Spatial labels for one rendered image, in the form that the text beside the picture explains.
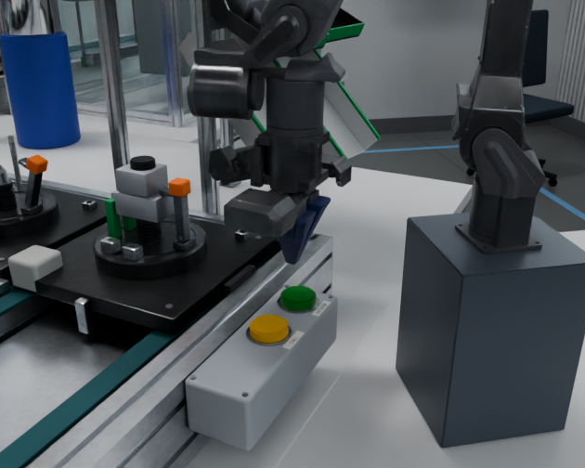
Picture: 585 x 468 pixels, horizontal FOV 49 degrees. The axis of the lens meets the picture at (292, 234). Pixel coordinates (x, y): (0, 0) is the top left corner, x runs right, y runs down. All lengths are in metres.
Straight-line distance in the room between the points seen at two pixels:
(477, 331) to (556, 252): 0.11
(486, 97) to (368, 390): 0.36
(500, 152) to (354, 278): 0.46
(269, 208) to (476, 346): 0.24
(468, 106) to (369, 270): 0.48
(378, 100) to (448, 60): 0.59
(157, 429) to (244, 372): 0.09
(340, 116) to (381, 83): 3.76
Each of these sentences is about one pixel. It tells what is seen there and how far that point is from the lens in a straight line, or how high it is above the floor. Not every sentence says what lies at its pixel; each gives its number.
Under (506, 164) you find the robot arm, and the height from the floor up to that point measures 1.15.
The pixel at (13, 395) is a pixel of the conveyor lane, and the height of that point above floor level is 0.92.
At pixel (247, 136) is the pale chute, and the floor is 1.07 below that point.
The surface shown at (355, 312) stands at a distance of 0.91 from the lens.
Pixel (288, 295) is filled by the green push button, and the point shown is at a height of 0.97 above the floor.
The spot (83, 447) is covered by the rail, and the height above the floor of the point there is 0.95.
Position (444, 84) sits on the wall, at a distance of 5.13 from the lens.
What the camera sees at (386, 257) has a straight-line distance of 1.07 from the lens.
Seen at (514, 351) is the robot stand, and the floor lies 0.97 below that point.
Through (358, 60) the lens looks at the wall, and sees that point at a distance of 4.86.
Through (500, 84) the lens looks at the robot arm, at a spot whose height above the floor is 1.22.
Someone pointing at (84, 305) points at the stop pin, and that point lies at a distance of 0.76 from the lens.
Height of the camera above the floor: 1.33
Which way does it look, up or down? 24 degrees down
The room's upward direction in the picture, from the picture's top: straight up
